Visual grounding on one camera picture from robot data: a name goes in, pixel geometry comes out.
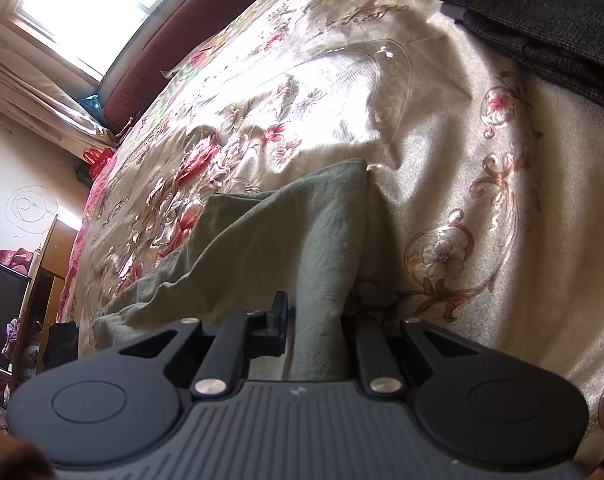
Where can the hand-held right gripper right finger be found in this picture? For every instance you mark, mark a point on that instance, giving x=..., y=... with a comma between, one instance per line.
x=365, y=352

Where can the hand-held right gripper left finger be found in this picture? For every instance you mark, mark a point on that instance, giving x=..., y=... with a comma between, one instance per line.
x=280, y=325

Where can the grey-green pants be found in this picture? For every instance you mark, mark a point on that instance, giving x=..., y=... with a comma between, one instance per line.
x=292, y=240

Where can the floral satin bedspread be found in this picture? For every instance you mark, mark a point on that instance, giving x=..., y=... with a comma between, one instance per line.
x=456, y=170

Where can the black cloth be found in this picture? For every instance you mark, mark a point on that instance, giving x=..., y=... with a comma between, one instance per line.
x=63, y=341

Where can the wooden cabinet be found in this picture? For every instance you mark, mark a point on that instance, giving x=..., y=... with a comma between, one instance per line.
x=44, y=290

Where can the red shopping bag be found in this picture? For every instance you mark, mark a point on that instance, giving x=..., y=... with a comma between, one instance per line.
x=98, y=161

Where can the pink cloth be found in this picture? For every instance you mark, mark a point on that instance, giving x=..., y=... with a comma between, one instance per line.
x=12, y=260

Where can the black television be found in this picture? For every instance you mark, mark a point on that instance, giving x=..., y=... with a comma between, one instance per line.
x=2, y=310

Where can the blue plastic bag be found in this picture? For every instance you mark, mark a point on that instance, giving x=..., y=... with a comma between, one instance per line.
x=92, y=105

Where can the maroon sofa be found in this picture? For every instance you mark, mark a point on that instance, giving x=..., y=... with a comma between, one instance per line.
x=182, y=35

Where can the beige patterned curtain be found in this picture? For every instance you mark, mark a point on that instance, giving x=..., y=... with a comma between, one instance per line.
x=37, y=95

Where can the window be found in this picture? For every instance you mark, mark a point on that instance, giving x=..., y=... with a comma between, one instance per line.
x=92, y=5

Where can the dark grey folded cloth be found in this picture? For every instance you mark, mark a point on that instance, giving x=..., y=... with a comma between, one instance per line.
x=536, y=15

